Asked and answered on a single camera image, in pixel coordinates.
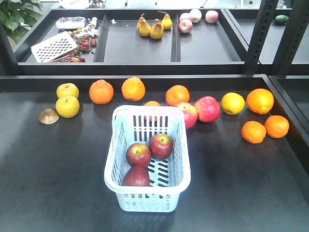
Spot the pale pink apple right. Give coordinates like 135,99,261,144
205,10,219,24

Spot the yellow apple front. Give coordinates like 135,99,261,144
56,95,80,118

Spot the green avocado on shelf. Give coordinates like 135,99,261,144
275,14,289,25

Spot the large orange right corner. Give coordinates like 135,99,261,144
246,88,274,115

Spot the yellow brown pear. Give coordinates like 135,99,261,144
158,11,173,30
150,19,164,40
137,13,152,37

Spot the yellow brown pear right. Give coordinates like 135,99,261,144
158,11,173,30

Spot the yellow apple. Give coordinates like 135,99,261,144
56,83,79,98
56,95,80,118

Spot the orange behind pink apples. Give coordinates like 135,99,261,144
165,85,190,106

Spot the white device in tray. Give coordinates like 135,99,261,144
56,16,86,29

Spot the orange with knob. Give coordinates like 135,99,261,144
121,76,146,102
89,79,114,105

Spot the orange with knob left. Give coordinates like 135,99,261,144
89,79,114,105

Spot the orange with knob right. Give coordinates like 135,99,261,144
121,76,146,102

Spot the pink red apple left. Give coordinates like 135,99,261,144
175,102,198,129

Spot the yellow brown pear left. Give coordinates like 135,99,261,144
137,13,152,37

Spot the potted green plant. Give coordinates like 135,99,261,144
0,0,42,44

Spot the pale pink apple middle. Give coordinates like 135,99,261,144
189,9,202,23

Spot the dark red apple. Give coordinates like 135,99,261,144
123,166,150,187
126,143,152,167
149,133,173,160

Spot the yellow apple back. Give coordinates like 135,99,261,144
56,83,79,98

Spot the pink red apple right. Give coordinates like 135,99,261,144
194,96,221,123

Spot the orange far right front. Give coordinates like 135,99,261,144
264,115,290,138

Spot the light blue plastic basket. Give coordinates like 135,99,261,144
104,105,191,213

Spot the dark red apple front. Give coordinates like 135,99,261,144
123,166,150,187

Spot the small orange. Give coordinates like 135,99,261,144
144,101,161,106

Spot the white perforated panel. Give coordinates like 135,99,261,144
31,31,78,63

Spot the pink red apple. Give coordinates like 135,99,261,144
175,102,198,129
194,96,221,123

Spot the yellow brown pear middle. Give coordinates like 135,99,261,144
150,19,164,40

